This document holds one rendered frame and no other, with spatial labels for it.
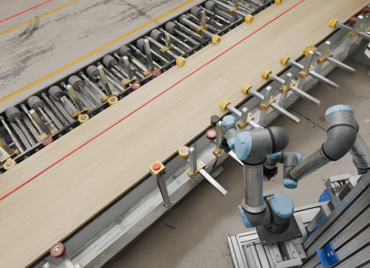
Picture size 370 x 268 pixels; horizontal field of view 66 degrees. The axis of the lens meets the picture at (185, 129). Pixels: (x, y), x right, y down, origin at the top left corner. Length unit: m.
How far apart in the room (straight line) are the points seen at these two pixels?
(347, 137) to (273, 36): 1.83
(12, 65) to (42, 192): 3.16
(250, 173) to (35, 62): 4.11
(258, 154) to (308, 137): 2.19
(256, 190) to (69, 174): 1.33
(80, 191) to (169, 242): 1.03
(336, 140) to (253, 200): 0.45
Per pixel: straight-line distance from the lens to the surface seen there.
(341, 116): 1.45
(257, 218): 1.47
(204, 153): 2.37
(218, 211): 2.82
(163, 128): 2.20
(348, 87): 4.08
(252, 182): 1.33
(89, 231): 2.15
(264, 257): 1.73
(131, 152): 2.12
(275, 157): 1.69
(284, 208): 1.50
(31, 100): 2.90
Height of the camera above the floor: 2.62
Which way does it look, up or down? 53 degrees down
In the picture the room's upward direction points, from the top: 7 degrees counter-clockwise
